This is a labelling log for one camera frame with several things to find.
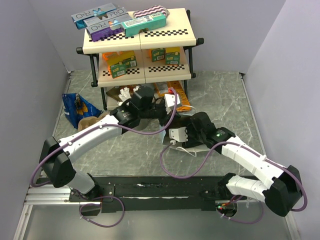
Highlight light blue paper bag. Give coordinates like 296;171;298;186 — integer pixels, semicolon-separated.
158;104;208;158

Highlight blue toothpaste box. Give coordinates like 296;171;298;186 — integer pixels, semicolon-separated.
71;3;127;30

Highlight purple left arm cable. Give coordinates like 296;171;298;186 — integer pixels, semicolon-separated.
30;86;179;227

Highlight wrapped white straws bundle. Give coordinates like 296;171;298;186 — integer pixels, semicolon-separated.
118;85;140;106

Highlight purple wavy pouch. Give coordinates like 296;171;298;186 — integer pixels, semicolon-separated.
132;5;170;19

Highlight brown cardboard cup carrier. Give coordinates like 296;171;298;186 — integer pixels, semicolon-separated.
77;112;108;132

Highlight cream two-tier shelf rack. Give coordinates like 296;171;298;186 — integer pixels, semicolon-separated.
76;8;205;110

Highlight yellow green box right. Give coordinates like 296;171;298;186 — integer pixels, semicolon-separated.
165;46;181;65

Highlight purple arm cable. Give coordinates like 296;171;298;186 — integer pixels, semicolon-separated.
159;141;309;224
30;86;179;227

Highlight orange box left shelf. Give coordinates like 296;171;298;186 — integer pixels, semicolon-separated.
102;50;136;70

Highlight grey straw holder cup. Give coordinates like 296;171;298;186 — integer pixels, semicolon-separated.
134;119;150;131

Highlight green box behind left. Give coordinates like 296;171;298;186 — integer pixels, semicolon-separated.
122;55;137;68

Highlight blue chips bag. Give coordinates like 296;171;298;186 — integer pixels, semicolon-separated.
62;93;103;129

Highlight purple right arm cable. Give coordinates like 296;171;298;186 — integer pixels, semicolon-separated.
159;141;309;224

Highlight orange snack bag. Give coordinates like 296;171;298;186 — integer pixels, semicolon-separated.
154;80;193;112

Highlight green box right shelf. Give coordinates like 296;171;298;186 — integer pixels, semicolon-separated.
149;48;166;62

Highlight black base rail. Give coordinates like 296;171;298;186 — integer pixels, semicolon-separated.
66;173;236;217

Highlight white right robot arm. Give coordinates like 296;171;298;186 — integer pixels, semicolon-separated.
179;112;308;217

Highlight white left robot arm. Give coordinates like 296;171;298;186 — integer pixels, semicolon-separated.
39;86;181;201

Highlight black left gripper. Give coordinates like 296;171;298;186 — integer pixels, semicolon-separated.
139;101;181;127

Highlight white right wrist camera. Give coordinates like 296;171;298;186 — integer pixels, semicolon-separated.
168;126;188;143

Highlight green box front left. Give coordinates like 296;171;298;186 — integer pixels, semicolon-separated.
109;63;127;79

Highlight purple toothpaste box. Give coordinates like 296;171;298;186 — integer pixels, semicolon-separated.
83;13;132;42

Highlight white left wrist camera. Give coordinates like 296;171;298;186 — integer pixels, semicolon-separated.
164;87;181;113

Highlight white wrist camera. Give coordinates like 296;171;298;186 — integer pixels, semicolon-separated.
164;87;181;113
168;126;188;143

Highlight teal toothpaste box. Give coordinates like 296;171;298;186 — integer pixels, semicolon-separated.
121;12;167;37

